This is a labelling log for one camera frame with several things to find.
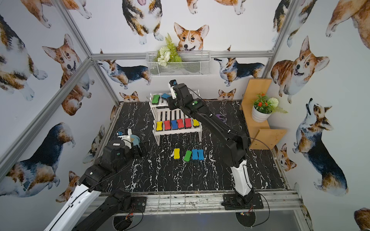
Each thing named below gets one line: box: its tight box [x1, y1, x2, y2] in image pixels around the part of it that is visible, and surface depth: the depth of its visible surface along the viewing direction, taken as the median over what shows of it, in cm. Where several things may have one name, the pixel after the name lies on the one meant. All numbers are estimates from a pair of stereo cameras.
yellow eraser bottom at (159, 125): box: [156, 121, 163, 131], surface depth 91 cm
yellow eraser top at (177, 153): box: [173, 148, 181, 160], surface depth 94 cm
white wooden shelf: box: [148, 92, 203, 146], surface depth 91 cm
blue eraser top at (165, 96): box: [161, 92, 172, 99], surface depth 86 cm
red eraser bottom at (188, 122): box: [185, 117, 192, 129], surface depth 92 cm
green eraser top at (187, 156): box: [183, 150, 192, 162], surface depth 92 cm
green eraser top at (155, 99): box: [151, 94, 160, 106], surface depth 84 cm
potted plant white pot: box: [251, 92, 289, 123], surface depth 92 cm
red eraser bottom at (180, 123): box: [176, 118, 185, 130], surface depth 92 cm
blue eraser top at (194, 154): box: [191, 148, 199, 160], surface depth 92 cm
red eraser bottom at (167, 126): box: [163, 119, 172, 131], surface depth 92 cm
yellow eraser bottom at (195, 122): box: [192, 118, 200, 127], surface depth 92 cm
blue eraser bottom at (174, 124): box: [170, 119, 179, 130], surface depth 92 cm
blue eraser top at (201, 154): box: [197, 149, 205, 161], surface depth 92 cm
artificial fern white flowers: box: [153, 32, 183, 67], surface depth 82 cm
